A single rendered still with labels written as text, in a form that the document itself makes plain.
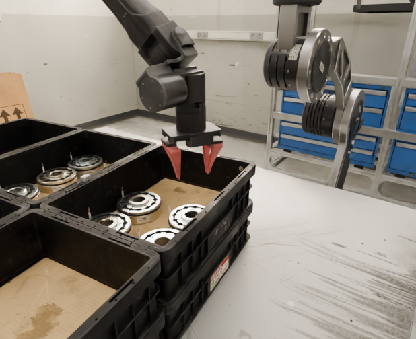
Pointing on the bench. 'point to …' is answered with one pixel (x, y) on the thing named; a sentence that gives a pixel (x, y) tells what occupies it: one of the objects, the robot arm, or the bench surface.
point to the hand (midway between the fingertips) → (192, 171)
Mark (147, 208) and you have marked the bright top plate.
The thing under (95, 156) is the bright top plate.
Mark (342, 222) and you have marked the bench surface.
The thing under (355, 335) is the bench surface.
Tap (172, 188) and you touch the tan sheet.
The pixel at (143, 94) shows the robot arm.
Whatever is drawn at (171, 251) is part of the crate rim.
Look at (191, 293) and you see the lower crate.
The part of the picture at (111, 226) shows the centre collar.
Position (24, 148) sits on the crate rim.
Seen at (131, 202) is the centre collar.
